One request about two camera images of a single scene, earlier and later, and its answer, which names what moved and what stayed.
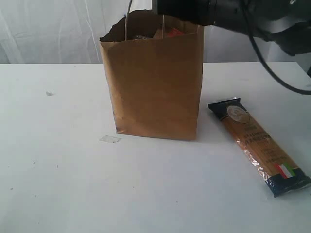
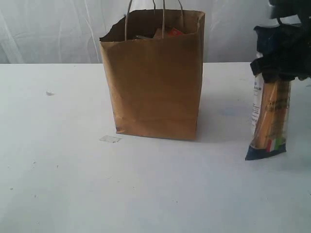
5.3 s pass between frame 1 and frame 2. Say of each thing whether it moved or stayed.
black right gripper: moved
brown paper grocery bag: stayed
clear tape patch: stayed
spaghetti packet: moved
